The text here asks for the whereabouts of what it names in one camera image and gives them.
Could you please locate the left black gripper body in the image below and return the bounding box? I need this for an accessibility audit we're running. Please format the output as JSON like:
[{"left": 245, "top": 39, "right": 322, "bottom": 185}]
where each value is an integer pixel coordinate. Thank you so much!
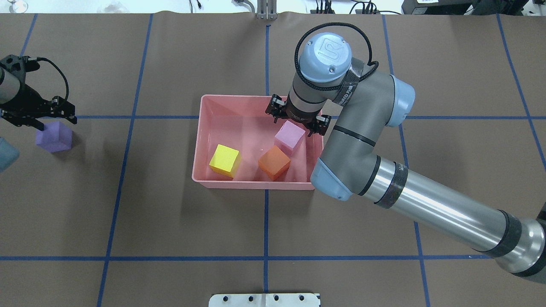
[{"left": 1, "top": 83, "right": 51, "bottom": 127}]

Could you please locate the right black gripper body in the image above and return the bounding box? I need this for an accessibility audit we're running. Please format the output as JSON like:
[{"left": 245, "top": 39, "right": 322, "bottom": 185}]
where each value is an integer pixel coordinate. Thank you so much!
[{"left": 279, "top": 96, "right": 322, "bottom": 128}]

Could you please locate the pink foam block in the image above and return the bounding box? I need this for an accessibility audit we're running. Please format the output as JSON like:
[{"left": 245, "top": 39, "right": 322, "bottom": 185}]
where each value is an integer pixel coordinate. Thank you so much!
[{"left": 274, "top": 121, "right": 305, "bottom": 157}]

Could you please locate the purple foam block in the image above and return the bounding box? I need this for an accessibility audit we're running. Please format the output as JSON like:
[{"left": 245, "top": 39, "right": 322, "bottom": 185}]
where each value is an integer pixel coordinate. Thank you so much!
[{"left": 35, "top": 121, "right": 73, "bottom": 153}]

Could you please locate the orange foam block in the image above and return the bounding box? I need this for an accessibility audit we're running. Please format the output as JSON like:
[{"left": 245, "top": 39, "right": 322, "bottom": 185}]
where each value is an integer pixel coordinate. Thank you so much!
[{"left": 258, "top": 146, "right": 292, "bottom": 181}]

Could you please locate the yellow foam block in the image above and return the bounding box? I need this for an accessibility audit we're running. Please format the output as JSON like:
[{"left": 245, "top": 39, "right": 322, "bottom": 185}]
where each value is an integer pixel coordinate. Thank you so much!
[{"left": 209, "top": 144, "right": 241, "bottom": 179}]

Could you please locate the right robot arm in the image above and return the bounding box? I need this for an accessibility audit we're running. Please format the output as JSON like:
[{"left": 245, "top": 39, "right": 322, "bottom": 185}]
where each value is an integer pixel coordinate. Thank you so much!
[{"left": 266, "top": 30, "right": 545, "bottom": 283}]

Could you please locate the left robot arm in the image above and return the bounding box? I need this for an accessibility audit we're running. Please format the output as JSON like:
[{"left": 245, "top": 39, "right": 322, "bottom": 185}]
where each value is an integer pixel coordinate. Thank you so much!
[{"left": 0, "top": 68, "right": 78, "bottom": 153}]

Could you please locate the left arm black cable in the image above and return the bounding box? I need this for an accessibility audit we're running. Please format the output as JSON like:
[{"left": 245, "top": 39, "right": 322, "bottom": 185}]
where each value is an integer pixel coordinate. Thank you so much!
[{"left": 23, "top": 56, "right": 70, "bottom": 103}]

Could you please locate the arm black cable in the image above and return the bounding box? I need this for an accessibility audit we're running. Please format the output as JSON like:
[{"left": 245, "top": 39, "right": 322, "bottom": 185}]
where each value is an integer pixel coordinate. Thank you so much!
[
  {"left": 23, "top": 56, "right": 70, "bottom": 103},
  {"left": 294, "top": 22, "right": 379, "bottom": 92}
]

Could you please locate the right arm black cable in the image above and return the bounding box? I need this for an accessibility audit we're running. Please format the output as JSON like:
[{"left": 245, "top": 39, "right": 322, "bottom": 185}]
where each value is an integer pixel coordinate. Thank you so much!
[{"left": 294, "top": 22, "right": 379, "bottom": 92}]

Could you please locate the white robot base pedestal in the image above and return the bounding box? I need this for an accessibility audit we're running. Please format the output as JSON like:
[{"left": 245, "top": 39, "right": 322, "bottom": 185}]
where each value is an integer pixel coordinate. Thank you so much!
[{"left": 208, "top": 293, "right": 321, "bottom": 307}]

